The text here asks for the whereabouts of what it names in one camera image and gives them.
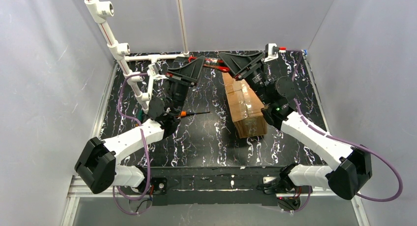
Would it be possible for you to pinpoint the red black utility knife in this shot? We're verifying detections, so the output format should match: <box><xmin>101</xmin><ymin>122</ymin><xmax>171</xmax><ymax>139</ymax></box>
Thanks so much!
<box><xmin>174</xmin><ymin>56</ymin><xmax>230</xmax><ymax>73</ymax></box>

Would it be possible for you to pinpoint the brown cardboard express box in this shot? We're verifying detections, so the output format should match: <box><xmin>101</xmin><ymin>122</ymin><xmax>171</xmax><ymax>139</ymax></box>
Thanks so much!
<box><xmin>222</xmin><ymin>73</ymin><xmax>268</xmax><ymax>139</ymax></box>

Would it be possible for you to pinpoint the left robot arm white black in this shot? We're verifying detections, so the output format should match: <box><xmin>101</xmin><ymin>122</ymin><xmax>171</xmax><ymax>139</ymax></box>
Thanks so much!
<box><xmin>74</xmin><ymin>56</ymin><xmax>206</xmax><ymax>194</ymax></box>

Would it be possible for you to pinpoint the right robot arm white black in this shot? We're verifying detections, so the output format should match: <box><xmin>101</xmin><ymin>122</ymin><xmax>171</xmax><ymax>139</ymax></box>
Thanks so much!
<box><xmin>219</xmin><ymin>52</ymin><xmax>372</xmax><ymax>200</ymax></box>

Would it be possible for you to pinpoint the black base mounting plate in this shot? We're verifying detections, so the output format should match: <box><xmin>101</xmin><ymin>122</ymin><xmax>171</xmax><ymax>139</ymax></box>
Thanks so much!
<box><xmin>119</xmin><ymin>165</ymin><xmax>327</xmax><ymax>207</ymax></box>

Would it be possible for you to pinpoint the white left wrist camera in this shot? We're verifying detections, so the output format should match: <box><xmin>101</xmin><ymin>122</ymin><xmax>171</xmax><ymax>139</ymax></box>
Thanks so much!
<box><xmin>147</xmin><ymin>62</ymin><xmax>167</xmax><ymax>80</ymax></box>

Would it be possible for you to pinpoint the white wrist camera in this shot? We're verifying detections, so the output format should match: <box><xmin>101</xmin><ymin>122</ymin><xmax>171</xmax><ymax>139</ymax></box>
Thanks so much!
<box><xmin>264</xmin><ymin>43</ymin><xmax>287</xmax><ymax>62</ymax></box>
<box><xmin>147</xmin><ymin>62</ymin><xmax>167</xmax><ymax>80</ymax></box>

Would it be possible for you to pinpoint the orange handled screwdriver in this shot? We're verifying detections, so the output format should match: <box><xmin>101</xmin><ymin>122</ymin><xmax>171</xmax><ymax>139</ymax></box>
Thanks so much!
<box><xmin>179</xmin><ymin>111</ymin><xmax>210</xmax><ymax>117</ymax></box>

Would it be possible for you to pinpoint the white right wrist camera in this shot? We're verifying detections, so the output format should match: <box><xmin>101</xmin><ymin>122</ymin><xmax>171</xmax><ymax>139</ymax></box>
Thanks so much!
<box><xmin>264</xmin><ymin>43</ymin><xmax>287</xmax><ymax>62</ymax></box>

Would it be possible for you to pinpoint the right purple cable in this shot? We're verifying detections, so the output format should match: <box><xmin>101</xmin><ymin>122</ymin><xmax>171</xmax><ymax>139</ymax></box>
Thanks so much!
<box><xmin>286</xmin><ymin>49</ymin><xmax>403</xmax><ymax>203</ymax></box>

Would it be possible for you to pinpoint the purple cable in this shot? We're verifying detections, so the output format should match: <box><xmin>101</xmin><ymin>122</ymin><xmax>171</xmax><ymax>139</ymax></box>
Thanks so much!
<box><xmin>112</xmin><ymin>72</ymin><xmax>154</xmax><ymax>216</ymax></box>
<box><xmin>286</xmin><ymin>49</ymin><xmax>403</xmax><ymax>203</ymax></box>

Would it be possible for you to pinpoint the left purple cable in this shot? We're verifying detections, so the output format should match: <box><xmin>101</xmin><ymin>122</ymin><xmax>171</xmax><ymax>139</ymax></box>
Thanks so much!
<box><xmin>112</xmin><ymin>72</ymin><xmax>154</xmax><ymax>216</ymax></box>

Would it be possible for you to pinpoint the white pvc pipe frame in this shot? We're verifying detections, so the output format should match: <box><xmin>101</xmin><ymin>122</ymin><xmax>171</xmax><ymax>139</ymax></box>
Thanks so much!
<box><xmin>80</xmin><ymin>0</ymin><xmax>191</xmax><ymax>114</ymax></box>

